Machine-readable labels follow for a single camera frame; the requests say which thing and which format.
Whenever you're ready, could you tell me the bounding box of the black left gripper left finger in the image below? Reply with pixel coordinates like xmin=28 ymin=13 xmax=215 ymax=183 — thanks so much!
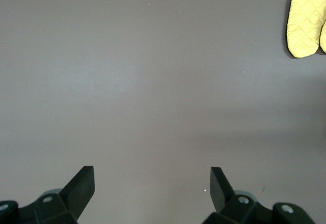
xmin=0 ymin=165 xmax=96 ymax=224

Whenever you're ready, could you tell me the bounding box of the yellow quilted oven mitt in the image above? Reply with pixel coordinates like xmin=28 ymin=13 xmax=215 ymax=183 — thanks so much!
xmin=284 ymin=0 xmax=326 ymax=59
xmin=319 ymin=19 xmax=326 ymax=54

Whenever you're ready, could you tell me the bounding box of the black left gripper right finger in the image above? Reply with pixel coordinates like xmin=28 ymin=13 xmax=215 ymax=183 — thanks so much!
xmin=203 ymin=166 xmax=314 ymax=224

